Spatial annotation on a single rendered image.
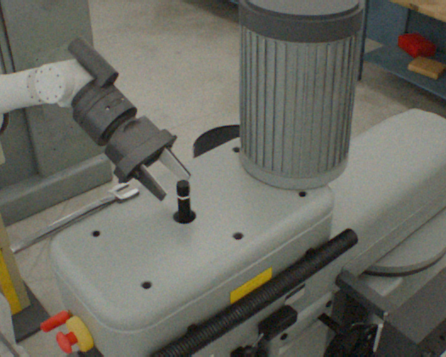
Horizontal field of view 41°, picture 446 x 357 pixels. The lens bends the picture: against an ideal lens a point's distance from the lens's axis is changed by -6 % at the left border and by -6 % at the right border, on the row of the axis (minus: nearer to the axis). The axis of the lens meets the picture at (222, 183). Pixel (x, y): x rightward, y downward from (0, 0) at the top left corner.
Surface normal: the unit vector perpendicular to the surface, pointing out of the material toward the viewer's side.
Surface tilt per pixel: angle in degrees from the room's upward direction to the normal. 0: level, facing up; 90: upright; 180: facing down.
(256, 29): 90
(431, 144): 0
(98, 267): 0
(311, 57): 90
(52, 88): 70
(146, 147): 30
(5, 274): 90
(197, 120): 0
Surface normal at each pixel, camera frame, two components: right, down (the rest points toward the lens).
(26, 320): -0.02, -0.79
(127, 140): 0.39, -0.50
